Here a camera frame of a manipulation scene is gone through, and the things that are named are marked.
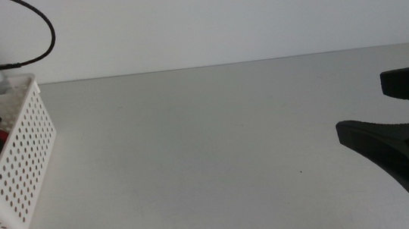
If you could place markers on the white perforated plastic basket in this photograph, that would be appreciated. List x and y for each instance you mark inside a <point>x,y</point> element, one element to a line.
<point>22,156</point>

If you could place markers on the red cola can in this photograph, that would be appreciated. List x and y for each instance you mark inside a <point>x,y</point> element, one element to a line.
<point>4,135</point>

